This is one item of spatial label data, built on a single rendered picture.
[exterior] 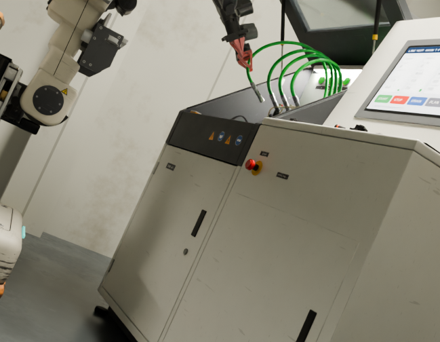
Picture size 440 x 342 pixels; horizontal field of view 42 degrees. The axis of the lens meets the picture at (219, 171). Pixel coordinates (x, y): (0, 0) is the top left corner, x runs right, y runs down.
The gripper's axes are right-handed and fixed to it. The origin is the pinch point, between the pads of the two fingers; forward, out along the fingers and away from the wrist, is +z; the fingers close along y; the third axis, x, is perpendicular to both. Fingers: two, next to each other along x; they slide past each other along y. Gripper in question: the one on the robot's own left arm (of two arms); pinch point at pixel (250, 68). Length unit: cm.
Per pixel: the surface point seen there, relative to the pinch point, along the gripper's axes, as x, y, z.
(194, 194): 42, -14, 48
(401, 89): -33, -46, 51
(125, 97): 61, 122, -78
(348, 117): -17, -33, 49
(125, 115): 65, 127, -68
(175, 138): 41.2, 10.6, 12.8
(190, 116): 31.7, 4.8, 8.3
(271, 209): 23, -52, 74
